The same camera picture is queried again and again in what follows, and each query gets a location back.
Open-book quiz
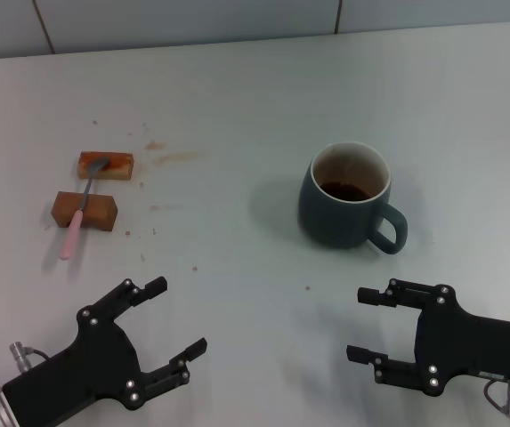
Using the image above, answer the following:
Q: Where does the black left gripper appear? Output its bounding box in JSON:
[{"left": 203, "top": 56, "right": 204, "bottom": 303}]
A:
[{"left": 3, "top": 276, "right": 209, "bottom": 427}]

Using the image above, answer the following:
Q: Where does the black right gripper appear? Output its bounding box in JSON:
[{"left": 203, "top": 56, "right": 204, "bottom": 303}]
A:
[{"left": 345, "top": 278, "right": 510, "bottom": 397}]

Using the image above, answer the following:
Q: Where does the pink handled metal spoon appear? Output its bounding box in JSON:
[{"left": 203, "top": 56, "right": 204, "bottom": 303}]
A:
[{"left": 60, "top": 157, "right": 112, "bottom": 262}]

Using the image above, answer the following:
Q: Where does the grey ceramic cup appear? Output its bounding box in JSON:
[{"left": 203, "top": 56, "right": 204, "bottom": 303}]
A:
[{"left": 297, "top": 141, "right": 409, "bottom": 255}]

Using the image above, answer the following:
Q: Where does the brown notched wooden block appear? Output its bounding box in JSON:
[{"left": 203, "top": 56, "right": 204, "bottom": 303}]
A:
[{"left": 50, "top": 190, "right": 118, "bottom": 232}]

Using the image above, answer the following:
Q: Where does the light wooden block orange stained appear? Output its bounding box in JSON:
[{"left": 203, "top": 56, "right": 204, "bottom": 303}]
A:
[{"left": 77, "top": 151, "right": 135, "bottom": 181}]

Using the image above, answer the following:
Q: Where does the left wrist cable with connector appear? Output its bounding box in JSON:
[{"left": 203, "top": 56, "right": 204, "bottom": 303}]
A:
[{"left": 8, "top": 341, "right": 53, "bottom": 373}]

